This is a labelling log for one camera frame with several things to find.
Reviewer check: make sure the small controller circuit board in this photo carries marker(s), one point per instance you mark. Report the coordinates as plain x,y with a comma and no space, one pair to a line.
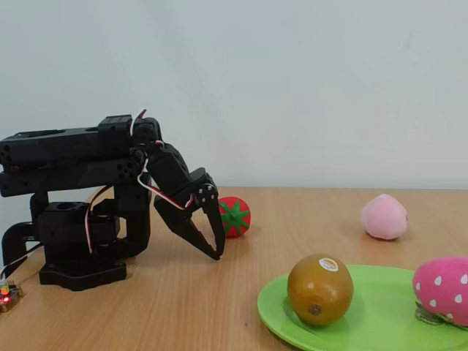
9,296

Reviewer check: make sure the green oval plate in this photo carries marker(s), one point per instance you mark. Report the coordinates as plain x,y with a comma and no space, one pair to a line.
380,311

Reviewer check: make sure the red toy tomato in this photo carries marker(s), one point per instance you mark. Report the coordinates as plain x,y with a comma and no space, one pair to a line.
237,221

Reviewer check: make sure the black table clamp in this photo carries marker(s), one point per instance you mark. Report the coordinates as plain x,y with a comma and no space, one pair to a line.
11,234

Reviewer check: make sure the pale pink plush peach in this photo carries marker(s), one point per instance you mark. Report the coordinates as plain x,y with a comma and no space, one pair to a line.
384,217

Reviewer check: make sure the brown kiwi with sticker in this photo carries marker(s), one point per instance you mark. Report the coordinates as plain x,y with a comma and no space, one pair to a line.
320,289

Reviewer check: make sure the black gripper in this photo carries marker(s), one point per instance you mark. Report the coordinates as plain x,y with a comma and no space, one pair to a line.
181,211

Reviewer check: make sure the pink white-dotted plush strawberry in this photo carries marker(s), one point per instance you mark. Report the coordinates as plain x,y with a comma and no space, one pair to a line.
444,289

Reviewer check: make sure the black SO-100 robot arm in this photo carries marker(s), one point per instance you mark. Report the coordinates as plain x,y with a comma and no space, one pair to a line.
73,146

